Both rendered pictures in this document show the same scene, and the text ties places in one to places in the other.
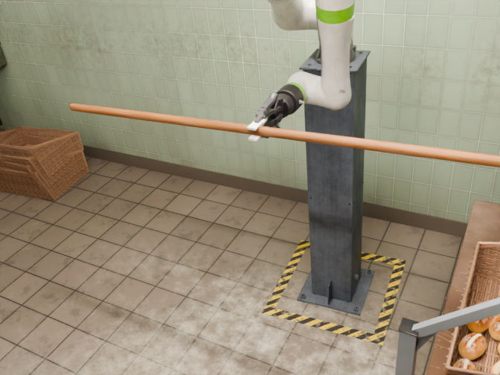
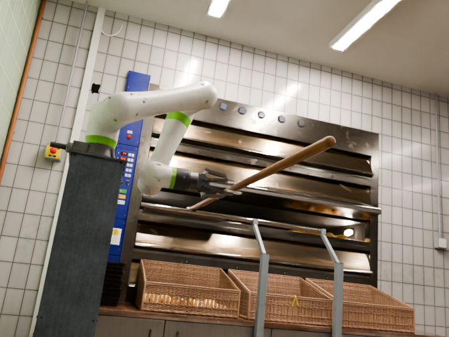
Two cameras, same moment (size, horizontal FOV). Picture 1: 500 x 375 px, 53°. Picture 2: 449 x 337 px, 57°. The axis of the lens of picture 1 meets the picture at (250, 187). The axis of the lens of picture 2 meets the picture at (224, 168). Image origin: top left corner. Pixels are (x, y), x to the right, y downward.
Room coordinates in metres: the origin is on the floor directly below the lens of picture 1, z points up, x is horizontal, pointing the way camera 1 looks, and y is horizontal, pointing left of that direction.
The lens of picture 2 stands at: (2.69, 1.11, 0.80)
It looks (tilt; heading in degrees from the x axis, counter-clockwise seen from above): 15 degrees up; 223
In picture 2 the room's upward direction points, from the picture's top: 6 degrees clockwise
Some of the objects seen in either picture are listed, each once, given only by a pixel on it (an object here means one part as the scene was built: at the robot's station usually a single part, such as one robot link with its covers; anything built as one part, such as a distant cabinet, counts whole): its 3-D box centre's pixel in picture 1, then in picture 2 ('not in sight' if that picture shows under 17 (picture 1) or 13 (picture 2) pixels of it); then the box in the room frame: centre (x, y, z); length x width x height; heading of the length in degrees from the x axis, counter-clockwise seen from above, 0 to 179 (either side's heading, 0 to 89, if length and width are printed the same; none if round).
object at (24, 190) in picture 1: (34, 167); not in sight; (3.27, 1.55, 0.14); 0.56 x 0.49 x 0.28; 64
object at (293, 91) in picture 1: (289, 100); (181, 179); (1.60, -0.17, 1.17); 0.12 x 0.06 x 0.09; 58
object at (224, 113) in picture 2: not in sight; (270, 124); (0.27, -0.74, 2.00); 1.80 x 0.08 x 0.21; 148
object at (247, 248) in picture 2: not in sight; (260, 249); (0.29, -0.72, 1.02); 1.79 x 0.11 x 0.19; 148
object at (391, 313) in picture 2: not in sight; (356, 303); (-0.10, -0.16, 0.72); 0.56 x 0.49 x 0.28; 148
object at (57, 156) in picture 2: not in sight; (53, 152); (1.58, -1.47, 1.46); 0.10 x 0.07 x 0.10; 148
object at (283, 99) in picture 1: (278, 109); (198, 182); (1.54, -0.12, 1.17); 0.09 x 0.07 x 0.08; 148
